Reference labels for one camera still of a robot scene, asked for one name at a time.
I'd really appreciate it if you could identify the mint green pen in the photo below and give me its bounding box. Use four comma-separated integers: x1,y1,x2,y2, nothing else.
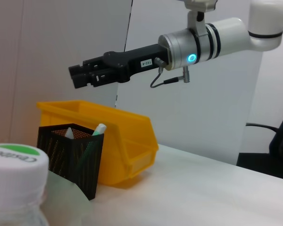
92,123,108,137

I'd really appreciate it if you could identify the grey glitter marker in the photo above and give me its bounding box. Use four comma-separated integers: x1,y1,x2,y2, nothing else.
65,127,75,140

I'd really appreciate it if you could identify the yellow plastic bin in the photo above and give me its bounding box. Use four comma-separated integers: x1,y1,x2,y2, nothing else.
36,100,159,189

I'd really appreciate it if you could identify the black mesh pen holder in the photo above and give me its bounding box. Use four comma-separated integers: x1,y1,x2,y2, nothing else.
36,123,105,201

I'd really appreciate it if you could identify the black office chair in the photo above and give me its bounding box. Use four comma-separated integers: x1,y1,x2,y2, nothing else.
236,97,283,182

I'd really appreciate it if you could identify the right arm cable with plug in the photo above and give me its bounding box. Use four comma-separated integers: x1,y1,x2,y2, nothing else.
150,57,191,89

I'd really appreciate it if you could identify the black background cable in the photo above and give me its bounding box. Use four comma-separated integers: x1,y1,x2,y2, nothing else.
245,122,281,133

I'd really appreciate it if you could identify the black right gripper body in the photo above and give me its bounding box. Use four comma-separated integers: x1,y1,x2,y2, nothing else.
103,43,172,83

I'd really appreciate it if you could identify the green glass fruit plate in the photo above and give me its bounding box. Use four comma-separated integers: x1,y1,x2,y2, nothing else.
41,171,93,226

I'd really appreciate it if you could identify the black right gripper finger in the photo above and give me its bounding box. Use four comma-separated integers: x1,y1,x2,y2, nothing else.
72,68,123,89
68,55,107,76

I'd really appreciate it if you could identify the clear water bottle green label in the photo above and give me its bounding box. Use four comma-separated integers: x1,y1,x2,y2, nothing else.
0,143,50,226

